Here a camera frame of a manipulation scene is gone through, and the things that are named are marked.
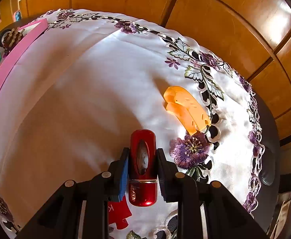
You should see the orange plastic case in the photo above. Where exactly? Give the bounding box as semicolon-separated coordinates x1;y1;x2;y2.
163;86;211;135

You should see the clear jar black lid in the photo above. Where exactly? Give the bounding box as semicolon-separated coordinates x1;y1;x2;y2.
0;29;12;48

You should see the black leather chair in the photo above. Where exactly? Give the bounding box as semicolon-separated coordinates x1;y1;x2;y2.
253;95;291;234

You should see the white floral embroidered tablecloth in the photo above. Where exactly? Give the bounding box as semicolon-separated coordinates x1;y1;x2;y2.
0;9;262;238

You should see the pink white shallow box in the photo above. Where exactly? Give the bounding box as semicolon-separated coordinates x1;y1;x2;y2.
0;18;48;90

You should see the pink blue item by cabinet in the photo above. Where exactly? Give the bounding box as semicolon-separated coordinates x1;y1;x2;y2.
13;10;22;22

